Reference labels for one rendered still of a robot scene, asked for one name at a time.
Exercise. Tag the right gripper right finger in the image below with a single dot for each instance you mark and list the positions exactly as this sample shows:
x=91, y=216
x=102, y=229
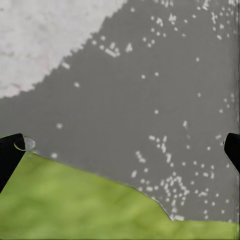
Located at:
x=232, y=149

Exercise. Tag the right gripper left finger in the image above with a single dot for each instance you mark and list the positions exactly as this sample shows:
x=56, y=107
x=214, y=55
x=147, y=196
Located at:
x=12, y=149

